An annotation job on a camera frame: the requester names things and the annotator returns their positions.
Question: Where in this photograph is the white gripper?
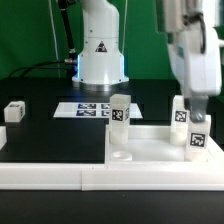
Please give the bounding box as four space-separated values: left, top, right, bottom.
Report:
168 28 222 123

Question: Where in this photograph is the white square table top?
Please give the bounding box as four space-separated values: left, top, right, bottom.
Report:
104 124 224 164

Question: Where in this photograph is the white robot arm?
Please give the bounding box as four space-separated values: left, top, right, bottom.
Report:
56 0 224 123

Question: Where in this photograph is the white marker sheet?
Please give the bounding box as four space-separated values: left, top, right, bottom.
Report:
53 102 143 119

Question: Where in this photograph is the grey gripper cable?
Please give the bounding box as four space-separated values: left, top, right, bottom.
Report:
186 12 208 54

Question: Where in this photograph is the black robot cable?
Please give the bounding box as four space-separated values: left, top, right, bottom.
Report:
7 0 78 78

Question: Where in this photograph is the white hanging cable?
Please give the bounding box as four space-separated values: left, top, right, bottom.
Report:
47 0 62 78

